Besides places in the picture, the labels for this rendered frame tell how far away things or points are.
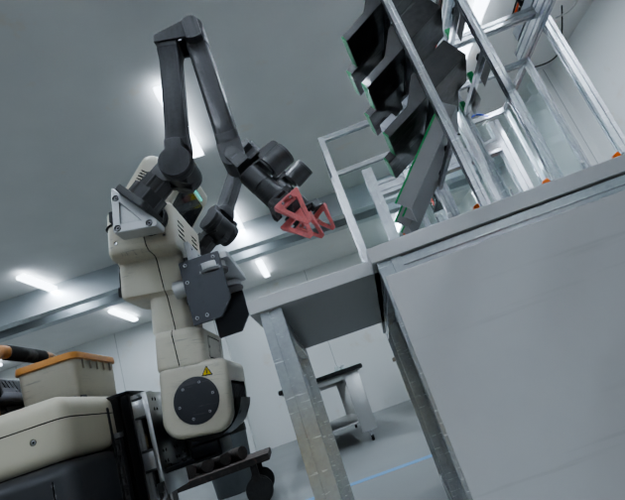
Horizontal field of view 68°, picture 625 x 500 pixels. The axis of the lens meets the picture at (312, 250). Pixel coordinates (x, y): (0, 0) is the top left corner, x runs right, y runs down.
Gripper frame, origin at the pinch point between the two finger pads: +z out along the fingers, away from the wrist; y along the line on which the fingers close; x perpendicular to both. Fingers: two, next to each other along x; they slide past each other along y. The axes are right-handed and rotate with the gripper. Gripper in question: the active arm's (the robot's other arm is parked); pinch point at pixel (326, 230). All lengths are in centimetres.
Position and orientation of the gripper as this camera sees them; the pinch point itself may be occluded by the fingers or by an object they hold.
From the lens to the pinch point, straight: 134.5
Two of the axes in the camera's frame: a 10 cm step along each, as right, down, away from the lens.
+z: 7.4, 6.7, -0.9
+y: 3.6, -2.8, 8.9
